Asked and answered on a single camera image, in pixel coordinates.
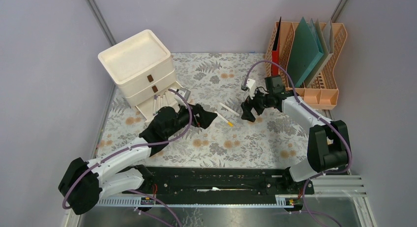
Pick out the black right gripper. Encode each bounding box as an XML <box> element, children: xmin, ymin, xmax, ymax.
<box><xmin>240</xmin><ymin>86</ymin><xmax>272</xmax><ymax>123</ymax></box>

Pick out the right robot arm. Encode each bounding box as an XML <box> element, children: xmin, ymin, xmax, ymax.
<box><xmin>241</xmin><ymin>76</ymin><xmax>350</xmax><ymax>194</ymax></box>

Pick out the teal file folder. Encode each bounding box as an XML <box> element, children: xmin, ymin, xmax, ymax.
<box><xmin>287</xmin><ymin>18</ymin><xmax>319</xmax><ymax>88</ymax></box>

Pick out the purple capped white marker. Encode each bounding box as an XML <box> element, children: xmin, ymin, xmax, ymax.
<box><xmin>152</xmin><ymin>95</ymin><xmax>158</xmax><ymax>115</ymax></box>

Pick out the red file folder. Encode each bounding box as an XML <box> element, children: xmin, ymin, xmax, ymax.
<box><xmin>271</xmin><ymin>17</ymin><xmax>281</xmax><ymax>76</ymax></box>

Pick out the cream drawer unit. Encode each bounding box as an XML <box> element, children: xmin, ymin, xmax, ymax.
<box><xmin>98</xmin><ymin>29</ymin><xmax>182</xmax><ymax>123</ymax></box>

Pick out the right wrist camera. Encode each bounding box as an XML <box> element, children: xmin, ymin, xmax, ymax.
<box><xmin>241</xmin><ymin>79</ymin><xmax>257</xmax><ymax>99</ymax></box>

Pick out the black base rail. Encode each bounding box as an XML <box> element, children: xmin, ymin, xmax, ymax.
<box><xmin>89</xmin><ymin>165</ymin><xmax>353</xmax><ymax>197</ymax></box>

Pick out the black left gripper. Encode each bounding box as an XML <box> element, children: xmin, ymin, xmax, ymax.
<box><xmin>165</xmin><ymin>100</ymin><xmax>217</xmax><ymax>138</ymax></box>

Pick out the beige file folder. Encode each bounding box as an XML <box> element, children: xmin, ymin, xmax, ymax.
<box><xmin>304</xmin><ymin>19</ymin><xmax>334</xmax><ymax>88</ymax></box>

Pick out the teal capped white marker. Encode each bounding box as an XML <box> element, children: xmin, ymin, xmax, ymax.
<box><xmin>165</xmin><ymin>91</ymin><xmax>170</xmax><ymax>105</ymax></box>

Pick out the yellow capped white marker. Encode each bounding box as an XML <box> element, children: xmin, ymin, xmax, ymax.
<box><xmin>215</xmin><ymin>111</ymin><xmax>234</xmax><ymax>127</ymax></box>

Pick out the floral desk mat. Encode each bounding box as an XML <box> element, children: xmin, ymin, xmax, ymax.
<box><xmin>93</xmin><ymin>53</ymin><xmax>322</xmax><ymax>169</ymax></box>

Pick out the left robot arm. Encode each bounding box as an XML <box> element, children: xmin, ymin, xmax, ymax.
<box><xmin>58</xmin><ymin>104</ymin><xmax>217</xmax><ymax>215</ymax></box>

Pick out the peach plastic file organizer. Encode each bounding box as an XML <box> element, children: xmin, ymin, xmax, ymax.
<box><xmin>265</xmin><ymin>20</ymin><xmax>347</xmax><ymax>110</ymax></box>

